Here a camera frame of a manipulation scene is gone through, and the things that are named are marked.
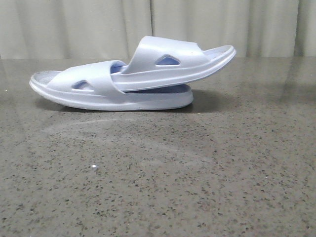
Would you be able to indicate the beige background curtain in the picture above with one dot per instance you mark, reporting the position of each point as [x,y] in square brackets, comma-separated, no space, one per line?
[112,29]

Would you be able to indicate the light blue slipper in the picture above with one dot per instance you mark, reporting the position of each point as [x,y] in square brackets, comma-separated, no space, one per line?
[91,87]
[159,62]

